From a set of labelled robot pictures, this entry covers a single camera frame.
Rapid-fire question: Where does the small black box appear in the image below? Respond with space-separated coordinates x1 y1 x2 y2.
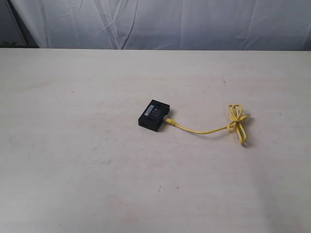
138 100 170 132

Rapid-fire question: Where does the yellow ethernet cable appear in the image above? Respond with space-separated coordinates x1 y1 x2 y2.
164 103 252 147

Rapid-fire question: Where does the white backdrop curtain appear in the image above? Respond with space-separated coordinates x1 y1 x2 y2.
0 0 311 50

